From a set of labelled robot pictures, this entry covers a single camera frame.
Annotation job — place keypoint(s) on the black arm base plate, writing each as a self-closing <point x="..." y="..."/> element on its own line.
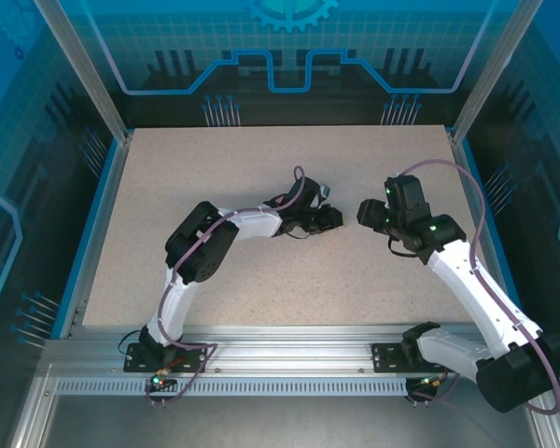
<point x="383" y="357"/>
<point x="193" y="354"/>

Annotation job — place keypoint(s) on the aluminium front mounting rail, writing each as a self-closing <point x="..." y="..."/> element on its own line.
<point x="284" y="347"/>

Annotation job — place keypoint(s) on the power connector with lights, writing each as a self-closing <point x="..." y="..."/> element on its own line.
<point x="158" y="380"/>
<point x="429" y="383"/>

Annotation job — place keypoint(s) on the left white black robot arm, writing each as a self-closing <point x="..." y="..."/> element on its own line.
<point x="256" y="223"/>

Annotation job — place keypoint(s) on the grey metal bottom panel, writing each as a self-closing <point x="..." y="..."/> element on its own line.
<point x="284" y="422"/>

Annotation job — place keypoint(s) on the blue-edged aluminium side rail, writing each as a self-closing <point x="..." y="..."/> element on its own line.
<point x="113" y="186"/>
<point x="469" y="186"/>

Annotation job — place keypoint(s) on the aluminium frame post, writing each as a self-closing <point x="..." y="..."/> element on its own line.
<point x="84" y="70"/>
<point x="494" y="70"/>

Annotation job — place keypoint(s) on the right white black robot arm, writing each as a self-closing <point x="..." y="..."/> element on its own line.
<point x="462" y="275"/>

